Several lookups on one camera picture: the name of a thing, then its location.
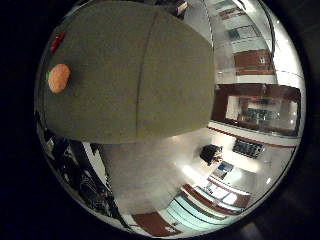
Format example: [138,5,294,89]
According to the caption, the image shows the orange plush toy green leaf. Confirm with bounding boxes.
[46,63,72,95]

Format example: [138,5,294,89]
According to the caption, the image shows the red plush strawberry white dots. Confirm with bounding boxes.
[49,31,66,54]

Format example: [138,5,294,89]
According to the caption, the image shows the black chair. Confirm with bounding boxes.
[199,143,224,167]

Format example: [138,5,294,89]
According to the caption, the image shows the wood framed glass window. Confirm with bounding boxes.
[211,83,303,138]

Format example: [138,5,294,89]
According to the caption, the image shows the black grille panel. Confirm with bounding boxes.
[232,138,264,159]

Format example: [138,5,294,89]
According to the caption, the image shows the black equipment rack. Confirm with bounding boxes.
[36,113,131,231]

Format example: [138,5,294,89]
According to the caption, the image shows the person in dark sleeve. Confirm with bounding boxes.
[166,0,189,18]

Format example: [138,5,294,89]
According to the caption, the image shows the thin black cable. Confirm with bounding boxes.
[233,0,278,73]

